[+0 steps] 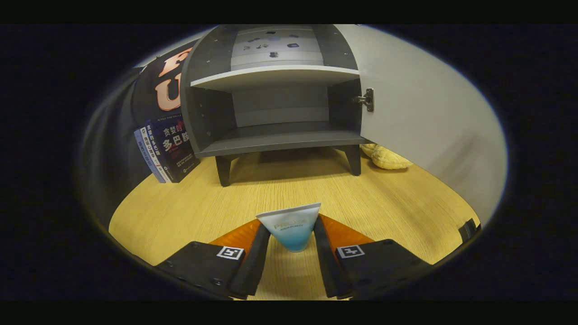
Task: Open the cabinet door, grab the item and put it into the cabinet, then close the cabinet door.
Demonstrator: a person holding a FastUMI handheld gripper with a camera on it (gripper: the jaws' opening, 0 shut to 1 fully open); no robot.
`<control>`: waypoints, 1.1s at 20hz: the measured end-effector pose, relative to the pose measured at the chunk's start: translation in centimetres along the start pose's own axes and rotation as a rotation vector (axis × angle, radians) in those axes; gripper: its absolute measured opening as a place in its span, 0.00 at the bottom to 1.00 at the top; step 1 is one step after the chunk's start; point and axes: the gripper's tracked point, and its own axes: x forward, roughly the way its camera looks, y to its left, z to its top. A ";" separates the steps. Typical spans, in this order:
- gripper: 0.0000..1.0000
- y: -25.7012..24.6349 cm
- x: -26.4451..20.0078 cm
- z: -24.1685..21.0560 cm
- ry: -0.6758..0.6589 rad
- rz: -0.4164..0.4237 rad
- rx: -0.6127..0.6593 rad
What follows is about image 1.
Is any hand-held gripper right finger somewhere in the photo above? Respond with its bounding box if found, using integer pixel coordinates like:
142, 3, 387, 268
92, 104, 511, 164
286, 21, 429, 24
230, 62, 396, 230
313, 214, 432, 300

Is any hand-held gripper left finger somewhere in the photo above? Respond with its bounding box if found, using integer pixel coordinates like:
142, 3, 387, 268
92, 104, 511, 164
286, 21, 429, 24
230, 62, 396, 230
156, 219, 271, 300

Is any white and blue tube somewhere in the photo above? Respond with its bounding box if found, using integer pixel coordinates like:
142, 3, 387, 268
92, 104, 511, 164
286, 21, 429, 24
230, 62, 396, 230
256, 202, 322, 252

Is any white cabinet door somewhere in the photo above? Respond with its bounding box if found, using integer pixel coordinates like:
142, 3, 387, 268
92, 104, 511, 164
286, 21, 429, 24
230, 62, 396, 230
334, 24, 508, 224

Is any yellow plush toy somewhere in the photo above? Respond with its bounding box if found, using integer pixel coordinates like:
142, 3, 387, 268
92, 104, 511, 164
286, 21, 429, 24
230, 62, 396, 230
360, 144, 414, 170

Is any grey cabinet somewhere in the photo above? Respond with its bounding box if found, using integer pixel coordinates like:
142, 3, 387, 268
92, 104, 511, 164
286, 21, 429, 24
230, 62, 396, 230
180, 24, 375, 187

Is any dark cover book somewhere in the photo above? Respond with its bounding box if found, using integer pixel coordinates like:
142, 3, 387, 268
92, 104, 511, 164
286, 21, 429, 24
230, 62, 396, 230
145, 118, 200, 183

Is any black table clamp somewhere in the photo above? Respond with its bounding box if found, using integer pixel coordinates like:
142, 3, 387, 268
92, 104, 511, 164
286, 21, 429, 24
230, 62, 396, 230
458, 218, 481, 242

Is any metal door hinge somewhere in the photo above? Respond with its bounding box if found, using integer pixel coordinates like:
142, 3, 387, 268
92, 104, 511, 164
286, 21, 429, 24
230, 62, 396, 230
353, 88, 374, 112

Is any black backdrop cloth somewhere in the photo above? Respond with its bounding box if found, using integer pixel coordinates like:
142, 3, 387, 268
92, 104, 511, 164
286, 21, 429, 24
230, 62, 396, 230
81, 38, 199, 217

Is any white cabinet shelf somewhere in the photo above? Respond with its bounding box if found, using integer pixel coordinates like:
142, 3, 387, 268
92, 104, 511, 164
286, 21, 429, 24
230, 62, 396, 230
191, 65, 360, 93

